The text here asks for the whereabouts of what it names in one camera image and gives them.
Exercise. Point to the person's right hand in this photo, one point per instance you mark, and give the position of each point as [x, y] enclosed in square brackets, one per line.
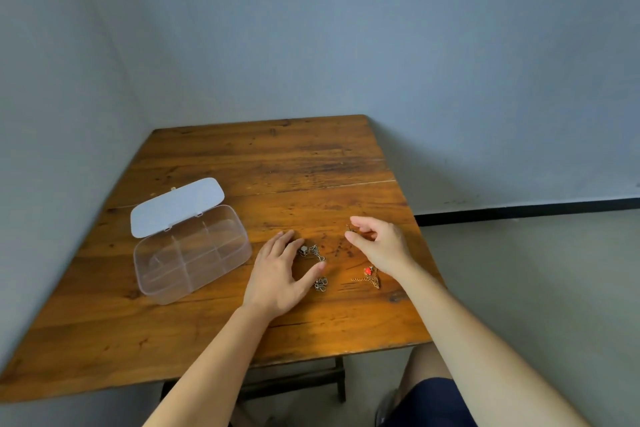
[385, 246]

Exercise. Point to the person's left hand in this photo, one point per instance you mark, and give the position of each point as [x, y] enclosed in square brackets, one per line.
[274, 281]

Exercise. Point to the person's left middle finger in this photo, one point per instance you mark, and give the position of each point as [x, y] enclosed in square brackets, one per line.
[283, 243]

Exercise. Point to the person's right thumb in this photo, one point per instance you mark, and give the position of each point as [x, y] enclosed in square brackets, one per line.
[356, 242]

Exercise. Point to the person's left thumb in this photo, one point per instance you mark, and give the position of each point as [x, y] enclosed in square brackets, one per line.
[311, 275]

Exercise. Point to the small gold jewelry piece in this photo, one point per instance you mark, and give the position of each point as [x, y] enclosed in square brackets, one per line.
[349, 228]

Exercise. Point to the person's right forearm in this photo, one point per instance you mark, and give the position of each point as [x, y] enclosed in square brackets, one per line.
[475, 351]

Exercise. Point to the person's left forearm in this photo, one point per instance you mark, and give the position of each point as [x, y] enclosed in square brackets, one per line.
[210, 371]

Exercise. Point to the small silver filigree pendant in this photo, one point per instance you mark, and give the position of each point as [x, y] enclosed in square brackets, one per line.
[321, 284]

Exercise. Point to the clear plastic compartment box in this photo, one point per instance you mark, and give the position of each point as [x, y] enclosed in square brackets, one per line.
[192, 251]

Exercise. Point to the person's leg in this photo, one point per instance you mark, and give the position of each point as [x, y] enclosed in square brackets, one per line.
[425, 361]

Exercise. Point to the grey shoe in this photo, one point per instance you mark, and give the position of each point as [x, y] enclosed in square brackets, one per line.
[385, 409]

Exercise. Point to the black baseboard strip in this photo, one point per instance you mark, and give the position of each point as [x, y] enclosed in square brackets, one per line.
[525, 211]

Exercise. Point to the dark blue shorts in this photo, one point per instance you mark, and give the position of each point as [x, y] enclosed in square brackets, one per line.
[432, 406]

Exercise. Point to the dark wooden table frame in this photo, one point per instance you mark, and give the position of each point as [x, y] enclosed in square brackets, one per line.
[290, 381]

